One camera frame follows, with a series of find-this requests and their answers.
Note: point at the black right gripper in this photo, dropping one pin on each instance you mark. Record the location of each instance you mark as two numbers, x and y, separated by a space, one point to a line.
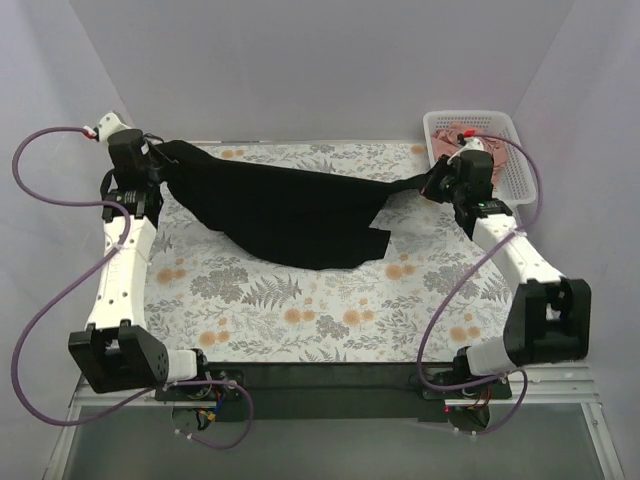
439 176

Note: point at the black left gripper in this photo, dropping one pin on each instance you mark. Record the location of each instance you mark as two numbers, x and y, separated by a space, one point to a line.
154 157

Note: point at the black t shirt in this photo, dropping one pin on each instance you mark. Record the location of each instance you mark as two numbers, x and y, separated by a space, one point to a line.
296 218

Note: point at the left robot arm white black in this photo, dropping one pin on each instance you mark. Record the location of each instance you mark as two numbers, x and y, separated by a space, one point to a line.
115 351

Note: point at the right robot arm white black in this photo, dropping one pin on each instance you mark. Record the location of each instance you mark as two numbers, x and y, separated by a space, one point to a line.
549 317

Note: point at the pink t shirt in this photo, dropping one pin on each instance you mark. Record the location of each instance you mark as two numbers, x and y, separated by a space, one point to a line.
444 142

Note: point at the white plastic basket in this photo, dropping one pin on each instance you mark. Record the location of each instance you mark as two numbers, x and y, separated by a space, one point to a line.
513 181

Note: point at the floral tablecloth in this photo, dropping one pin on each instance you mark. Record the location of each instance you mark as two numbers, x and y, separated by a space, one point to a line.
429 296

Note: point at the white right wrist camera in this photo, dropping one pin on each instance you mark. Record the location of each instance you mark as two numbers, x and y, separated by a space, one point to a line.
468 142

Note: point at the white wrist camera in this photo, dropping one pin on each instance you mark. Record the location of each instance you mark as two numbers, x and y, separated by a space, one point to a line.
468 142
107 125

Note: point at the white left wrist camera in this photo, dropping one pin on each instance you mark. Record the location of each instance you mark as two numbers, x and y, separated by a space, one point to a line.
107 125

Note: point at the aluminium frame rail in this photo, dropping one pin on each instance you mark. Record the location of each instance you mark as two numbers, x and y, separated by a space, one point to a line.
550 427

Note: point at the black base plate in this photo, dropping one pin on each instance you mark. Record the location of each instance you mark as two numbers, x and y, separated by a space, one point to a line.
312 391

